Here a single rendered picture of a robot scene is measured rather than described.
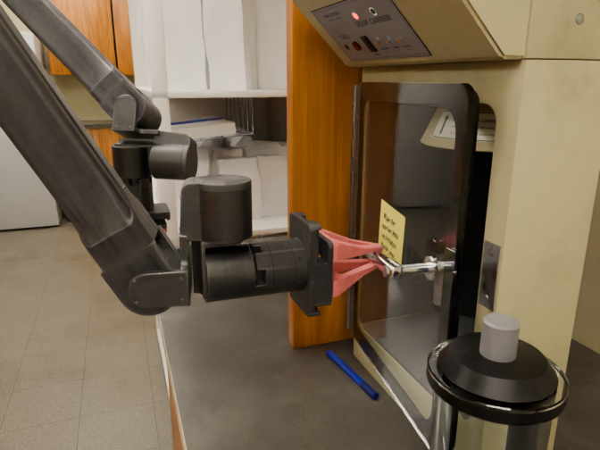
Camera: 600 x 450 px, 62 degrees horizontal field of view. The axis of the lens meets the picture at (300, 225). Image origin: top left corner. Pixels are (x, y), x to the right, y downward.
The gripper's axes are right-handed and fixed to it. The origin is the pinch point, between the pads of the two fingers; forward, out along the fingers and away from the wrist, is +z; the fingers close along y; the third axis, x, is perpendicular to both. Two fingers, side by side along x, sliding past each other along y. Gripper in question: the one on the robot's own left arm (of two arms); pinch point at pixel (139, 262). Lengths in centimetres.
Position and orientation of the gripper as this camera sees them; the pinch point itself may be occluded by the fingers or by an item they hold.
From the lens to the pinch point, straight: 88.2
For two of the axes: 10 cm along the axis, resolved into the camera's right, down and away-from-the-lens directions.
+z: -0.2, 9.6, 2.9
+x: -3.4, -2.8, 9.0
